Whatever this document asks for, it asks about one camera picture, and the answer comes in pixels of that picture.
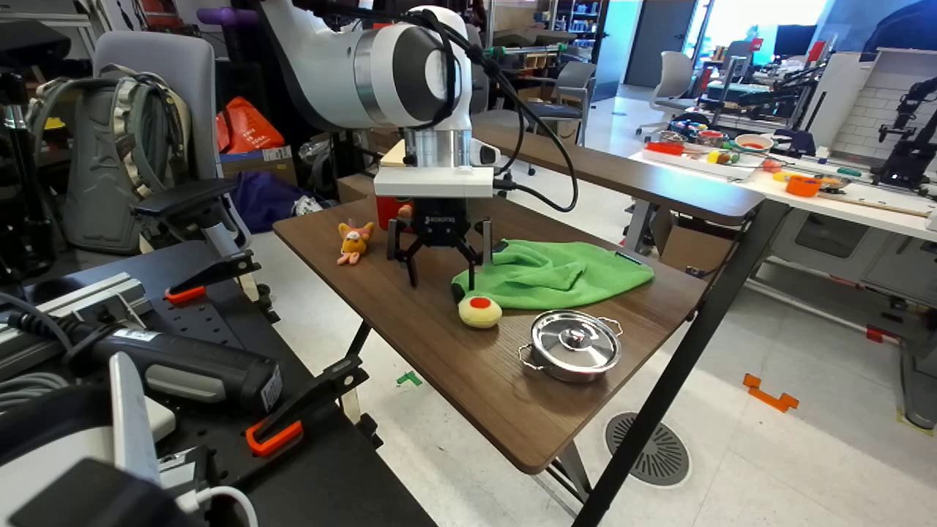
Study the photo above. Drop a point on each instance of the gray office chair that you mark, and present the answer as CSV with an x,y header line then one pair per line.
x,y
178,77

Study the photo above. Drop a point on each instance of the aluminium extrusion rail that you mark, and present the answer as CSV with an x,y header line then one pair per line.
x,y
87,297

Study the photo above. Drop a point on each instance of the white swivel chair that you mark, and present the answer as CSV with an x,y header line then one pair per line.
x,y
675,82

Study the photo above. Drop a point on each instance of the white panel board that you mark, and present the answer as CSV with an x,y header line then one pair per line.
x,y
878,96

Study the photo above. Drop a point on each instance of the orange plush bunny toy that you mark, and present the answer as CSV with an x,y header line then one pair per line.
x,y
352,240

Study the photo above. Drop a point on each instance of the white cluttered table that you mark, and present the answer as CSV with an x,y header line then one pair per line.
x,y
858,199

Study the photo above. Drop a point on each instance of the round floor drain grate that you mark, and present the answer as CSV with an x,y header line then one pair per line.
x,y
648,449

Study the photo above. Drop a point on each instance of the small orange container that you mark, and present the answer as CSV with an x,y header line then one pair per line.
x,y
803,185

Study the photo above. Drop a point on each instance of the orange floor marker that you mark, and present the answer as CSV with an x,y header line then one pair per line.
x,y
771,396

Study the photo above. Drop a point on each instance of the black equipment stand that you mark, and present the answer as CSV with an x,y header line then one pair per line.
x,y
907,136

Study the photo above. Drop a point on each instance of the green towel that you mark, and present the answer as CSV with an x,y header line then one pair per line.
x,y
556,272

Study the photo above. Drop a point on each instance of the steel pot with lid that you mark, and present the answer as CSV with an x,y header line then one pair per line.
x,y
575,342

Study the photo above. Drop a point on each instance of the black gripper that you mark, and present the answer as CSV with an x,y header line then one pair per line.
x,y
439,221

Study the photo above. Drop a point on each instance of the white wrist mounting block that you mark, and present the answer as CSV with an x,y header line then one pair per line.
x,y
434,181

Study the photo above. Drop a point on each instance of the white plastic part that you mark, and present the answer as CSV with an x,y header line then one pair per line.
x,y
131,418

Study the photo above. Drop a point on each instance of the yellow ball with red dot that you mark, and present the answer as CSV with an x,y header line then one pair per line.
x,y
477,311

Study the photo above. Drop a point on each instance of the black handheld tool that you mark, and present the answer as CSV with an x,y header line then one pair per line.
x,y
186,367

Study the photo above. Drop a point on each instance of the long brown side table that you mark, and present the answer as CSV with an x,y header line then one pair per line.
x,y
634,178

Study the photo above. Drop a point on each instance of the gray backpack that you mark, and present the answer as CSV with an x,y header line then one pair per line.
x,y
105,165

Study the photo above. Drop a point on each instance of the orange bag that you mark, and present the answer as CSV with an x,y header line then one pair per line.
x,y
247,127

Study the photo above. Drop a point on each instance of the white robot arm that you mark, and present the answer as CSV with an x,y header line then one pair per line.
x,y
338,60

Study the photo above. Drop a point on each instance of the dark brown folding table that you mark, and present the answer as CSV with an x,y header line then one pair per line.
x,y
683,341

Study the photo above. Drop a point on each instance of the dark blue cloth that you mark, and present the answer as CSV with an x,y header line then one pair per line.
x,y
263,199

